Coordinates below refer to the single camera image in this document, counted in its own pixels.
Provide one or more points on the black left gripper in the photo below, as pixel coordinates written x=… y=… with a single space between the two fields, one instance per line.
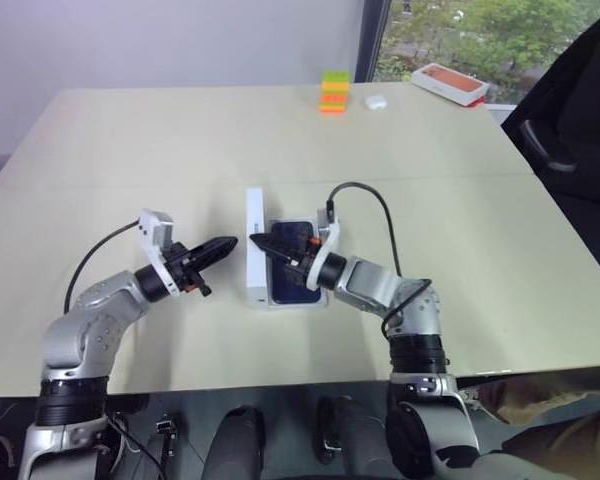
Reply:
x=187 y=275

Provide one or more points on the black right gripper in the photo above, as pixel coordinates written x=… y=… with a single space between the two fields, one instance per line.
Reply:
x=302 y=270

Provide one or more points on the dark blue smartphone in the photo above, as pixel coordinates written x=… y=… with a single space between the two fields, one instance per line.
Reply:
x=285 y=287

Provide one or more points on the white box with brown insert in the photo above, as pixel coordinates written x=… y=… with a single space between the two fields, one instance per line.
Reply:
x=300 y=305

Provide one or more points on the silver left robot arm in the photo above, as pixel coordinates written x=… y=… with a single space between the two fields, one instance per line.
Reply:
x=90 y=325

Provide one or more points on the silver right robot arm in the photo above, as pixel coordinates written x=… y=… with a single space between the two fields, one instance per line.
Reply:
x=375 y=285

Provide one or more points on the orange and white box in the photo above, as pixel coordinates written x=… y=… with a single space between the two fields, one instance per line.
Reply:
x=450 y=84

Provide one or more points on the green orange block stack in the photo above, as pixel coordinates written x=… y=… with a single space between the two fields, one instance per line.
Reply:
x=335 y=93

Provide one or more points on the white earbuds case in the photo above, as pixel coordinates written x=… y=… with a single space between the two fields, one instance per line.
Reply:
x=375 y=102

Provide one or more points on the dark rounded shape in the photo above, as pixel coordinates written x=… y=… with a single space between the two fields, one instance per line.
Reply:
x=355 y=440
x=235 y=445

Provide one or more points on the person's leg in brown trousers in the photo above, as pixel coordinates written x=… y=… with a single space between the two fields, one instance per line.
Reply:
x=545 y=405

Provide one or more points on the black office chair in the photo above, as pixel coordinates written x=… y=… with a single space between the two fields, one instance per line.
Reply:
x=580 y=125

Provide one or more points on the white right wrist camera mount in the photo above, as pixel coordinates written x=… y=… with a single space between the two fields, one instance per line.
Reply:
x=332 y=236

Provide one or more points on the black table leg bracket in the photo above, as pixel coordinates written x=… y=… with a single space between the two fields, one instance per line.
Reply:
x=164 y=445

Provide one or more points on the dark window frame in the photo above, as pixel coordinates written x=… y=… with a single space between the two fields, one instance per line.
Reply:
x=372 y=37

